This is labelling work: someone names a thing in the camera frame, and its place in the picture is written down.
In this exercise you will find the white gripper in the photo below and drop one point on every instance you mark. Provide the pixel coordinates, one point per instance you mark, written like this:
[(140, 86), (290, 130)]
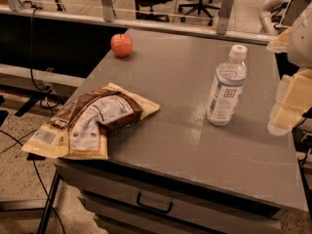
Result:
[(300, 44)]

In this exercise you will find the blue plastic water bottle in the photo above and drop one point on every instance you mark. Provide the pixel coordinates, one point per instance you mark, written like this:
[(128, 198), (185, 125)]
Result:
[(228, 84)]

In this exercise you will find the brown chip bag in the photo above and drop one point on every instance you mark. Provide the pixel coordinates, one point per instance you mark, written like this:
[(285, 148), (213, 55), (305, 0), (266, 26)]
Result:
[(81, 129)]

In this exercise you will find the white pipe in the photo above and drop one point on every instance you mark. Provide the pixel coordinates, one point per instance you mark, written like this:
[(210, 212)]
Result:
[(265, 14)]

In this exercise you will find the red apple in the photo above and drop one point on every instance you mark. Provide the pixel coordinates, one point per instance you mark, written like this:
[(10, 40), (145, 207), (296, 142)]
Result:
[(121, 45)]

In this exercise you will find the grey drawer cabinet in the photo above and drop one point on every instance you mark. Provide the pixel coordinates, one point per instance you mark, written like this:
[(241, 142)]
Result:
[(130, 201)]

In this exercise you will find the black drawer handle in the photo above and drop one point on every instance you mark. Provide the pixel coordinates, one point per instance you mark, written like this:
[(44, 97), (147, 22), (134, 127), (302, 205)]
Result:
[(154, 207)]

